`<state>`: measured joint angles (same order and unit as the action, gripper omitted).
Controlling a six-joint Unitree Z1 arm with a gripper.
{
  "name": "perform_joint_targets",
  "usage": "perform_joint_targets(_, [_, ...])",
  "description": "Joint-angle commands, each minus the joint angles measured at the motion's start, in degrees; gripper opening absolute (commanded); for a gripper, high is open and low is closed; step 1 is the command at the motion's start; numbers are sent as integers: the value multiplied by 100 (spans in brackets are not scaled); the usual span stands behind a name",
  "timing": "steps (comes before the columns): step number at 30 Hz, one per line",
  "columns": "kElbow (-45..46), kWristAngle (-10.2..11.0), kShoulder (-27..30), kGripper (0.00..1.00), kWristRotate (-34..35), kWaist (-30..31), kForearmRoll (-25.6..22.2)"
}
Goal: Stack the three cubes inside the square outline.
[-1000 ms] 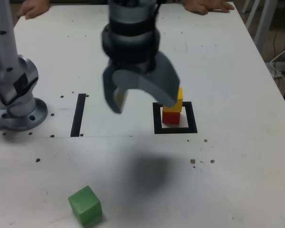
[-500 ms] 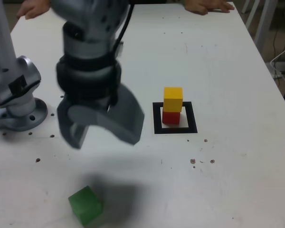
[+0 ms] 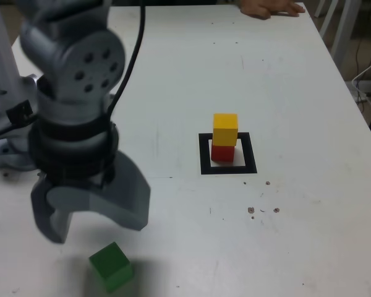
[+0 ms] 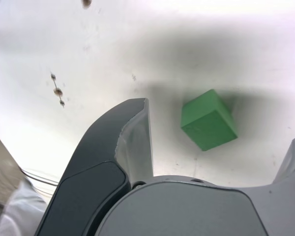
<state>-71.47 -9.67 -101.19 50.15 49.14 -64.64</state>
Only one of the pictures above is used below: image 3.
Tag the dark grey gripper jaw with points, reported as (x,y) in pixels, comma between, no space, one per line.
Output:
(41,213)

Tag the red cube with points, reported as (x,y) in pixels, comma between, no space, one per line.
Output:
(222,153)

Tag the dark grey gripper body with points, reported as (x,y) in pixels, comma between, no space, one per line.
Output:
(77,183)

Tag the black tape square outline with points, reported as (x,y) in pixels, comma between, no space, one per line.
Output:
(204,154)

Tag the green cube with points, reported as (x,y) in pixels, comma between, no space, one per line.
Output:
(111,267)

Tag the yellow cube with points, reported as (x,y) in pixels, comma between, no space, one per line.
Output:
(225,130)

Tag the white metal frame leg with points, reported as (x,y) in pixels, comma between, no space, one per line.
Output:
(329,17)
(343,31)

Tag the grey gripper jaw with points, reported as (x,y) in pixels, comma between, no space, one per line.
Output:
(126,191)

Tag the person's left hand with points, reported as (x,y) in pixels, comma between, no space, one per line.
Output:
(262,7)

